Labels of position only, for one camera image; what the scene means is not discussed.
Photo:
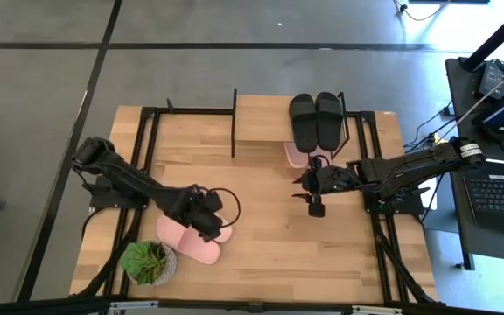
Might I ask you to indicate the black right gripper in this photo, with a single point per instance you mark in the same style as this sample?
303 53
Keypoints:
331 181

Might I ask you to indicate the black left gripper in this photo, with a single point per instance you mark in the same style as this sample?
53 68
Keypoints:
195 210

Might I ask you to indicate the black rubber slide sandal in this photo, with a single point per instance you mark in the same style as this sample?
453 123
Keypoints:
303 127
330 124

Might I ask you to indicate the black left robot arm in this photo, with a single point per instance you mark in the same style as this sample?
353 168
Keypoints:
121 175

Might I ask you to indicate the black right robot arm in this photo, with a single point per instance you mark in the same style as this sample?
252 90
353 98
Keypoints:
409 168

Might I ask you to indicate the potted green plant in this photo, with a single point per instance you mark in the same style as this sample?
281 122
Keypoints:
172 264

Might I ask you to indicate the green succulent plant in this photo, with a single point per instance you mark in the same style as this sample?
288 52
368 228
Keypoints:
142 262

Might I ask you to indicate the white paper sheet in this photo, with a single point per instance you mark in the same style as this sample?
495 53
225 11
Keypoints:
431 198

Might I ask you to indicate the power strip with yellow plug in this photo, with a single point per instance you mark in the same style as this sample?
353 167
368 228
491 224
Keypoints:
435 140

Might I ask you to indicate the black equipment desk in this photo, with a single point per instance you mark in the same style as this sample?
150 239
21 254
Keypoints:
462 109

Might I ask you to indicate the black laptop keyboard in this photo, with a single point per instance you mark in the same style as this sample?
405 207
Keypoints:
501 197

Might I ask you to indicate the black power adapter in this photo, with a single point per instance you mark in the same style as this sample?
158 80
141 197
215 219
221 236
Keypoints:
492 79

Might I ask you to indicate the black diagonal stand pole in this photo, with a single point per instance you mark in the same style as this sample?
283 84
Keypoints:
497 35

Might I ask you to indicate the wooden shelf with black frame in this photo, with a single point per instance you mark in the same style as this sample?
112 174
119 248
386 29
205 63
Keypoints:
261 118

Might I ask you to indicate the black aluminium table frame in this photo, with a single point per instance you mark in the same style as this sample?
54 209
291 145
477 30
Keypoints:
191 110

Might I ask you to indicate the black camera mounting bar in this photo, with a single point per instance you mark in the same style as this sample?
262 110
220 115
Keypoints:
59 306

